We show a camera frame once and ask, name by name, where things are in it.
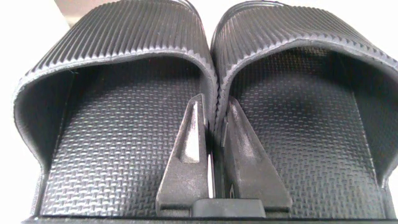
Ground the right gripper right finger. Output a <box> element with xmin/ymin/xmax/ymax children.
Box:
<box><xmin>221</xmin><ymin>96</ymin><xmax>294</xmax><ymax>218</ymax></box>

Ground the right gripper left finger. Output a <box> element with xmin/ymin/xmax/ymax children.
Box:
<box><xmin>155</xmin><ymin>93</ymin><xmax>210</xmax><ymax>218</ymax></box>

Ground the black ribbed slipper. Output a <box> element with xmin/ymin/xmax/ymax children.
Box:
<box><xmin>210</xmin><ymin>0</ymin><xmax>398</xmax><ymax>219</ymax></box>
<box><xmin>12</xmin><ymin>0</ymin><xmax>220</xmax><ymax>218</ymax></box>

